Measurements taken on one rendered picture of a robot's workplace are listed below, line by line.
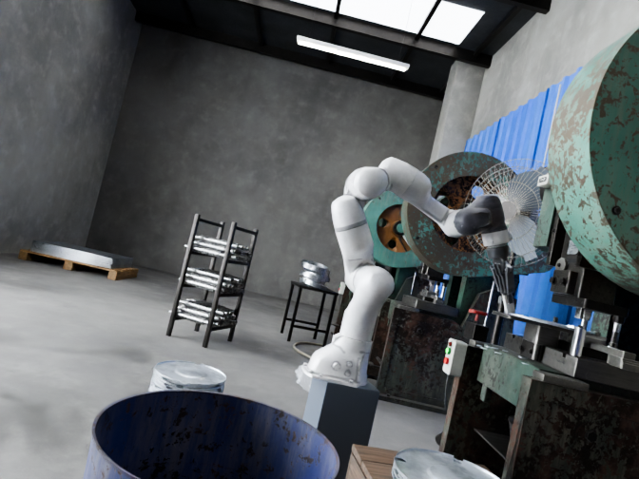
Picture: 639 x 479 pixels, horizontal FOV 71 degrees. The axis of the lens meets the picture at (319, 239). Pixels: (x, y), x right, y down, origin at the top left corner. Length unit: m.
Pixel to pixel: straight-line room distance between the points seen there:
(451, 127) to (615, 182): 5.90
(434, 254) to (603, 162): 1.81
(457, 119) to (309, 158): 2.72
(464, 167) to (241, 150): 5.81
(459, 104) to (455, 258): 4.53
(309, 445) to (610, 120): 1.05
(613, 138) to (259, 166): 7.32
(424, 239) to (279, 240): 5.39
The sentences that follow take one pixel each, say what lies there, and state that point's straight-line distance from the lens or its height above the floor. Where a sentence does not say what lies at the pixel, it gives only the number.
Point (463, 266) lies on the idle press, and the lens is 3.05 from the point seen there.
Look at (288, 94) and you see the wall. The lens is 8.63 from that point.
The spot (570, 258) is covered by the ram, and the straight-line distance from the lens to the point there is 1.83.
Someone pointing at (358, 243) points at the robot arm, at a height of 0.89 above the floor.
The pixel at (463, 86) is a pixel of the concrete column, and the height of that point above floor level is 3.85.
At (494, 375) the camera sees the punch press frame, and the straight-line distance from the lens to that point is 1.80.
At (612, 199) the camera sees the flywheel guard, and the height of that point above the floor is 1.13.
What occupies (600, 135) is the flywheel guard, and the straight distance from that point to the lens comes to 1.34.
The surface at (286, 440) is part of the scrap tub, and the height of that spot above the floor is 0.43.
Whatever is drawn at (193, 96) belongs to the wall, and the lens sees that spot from 8.79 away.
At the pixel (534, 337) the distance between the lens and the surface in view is 1.73.
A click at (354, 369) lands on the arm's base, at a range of 1.50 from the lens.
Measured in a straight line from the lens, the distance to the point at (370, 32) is 7.14.
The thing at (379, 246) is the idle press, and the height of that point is 1.10.
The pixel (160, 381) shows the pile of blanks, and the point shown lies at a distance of 1.90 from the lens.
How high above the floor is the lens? 0.81
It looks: 3 degrees up
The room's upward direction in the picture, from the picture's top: 13 degrees clockwise
